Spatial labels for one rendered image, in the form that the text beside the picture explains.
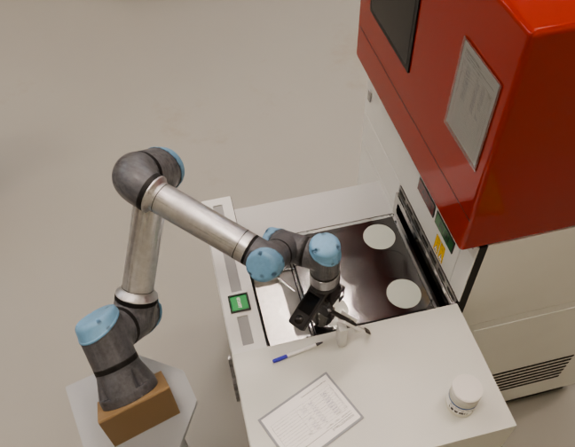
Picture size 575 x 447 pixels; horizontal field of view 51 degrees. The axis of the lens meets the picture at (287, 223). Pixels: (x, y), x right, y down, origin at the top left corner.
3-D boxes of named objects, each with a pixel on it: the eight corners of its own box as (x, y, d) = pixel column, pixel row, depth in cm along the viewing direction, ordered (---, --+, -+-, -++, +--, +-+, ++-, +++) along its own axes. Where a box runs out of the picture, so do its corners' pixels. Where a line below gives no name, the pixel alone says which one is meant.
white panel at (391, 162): (367, 141, 227) (377, 50, 196) (456, 328, 177) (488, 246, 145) (359, 143, 226) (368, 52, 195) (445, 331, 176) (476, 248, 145)
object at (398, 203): (397, 210, 202) (400, 191, 194) (449, 322, 175) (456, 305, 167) (391, 211, 202) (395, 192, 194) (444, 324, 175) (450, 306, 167)
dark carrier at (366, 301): (391, 217, 194) (391, 216, 193) (432, 308, 173) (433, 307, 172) (287, 239, 189) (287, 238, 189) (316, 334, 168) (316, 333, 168)
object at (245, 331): (233, 223, 204) (230, 195, 193) (270, 371, 170) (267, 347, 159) (206, 228, 202) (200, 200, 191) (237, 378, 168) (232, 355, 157)
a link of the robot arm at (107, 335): (82, 377, 152) (59, 328, 150) (113, 354, 164) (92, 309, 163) (120, 365, 147) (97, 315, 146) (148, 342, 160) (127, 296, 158)
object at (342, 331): (355, 331, 160) (358, 305, 150) (360, 344, 158) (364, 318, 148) (334, 336, 160) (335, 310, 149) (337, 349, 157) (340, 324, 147)
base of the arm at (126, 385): (97, 418, 148) (80, 381, 147) (106, 397, 163) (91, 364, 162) (155, 392, 149) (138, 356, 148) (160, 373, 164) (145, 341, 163)
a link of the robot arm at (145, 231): (95, 341, 163) (120, 145, 147) (125, 321, 177) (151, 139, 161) (134, 356, 160) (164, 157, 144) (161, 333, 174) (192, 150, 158)
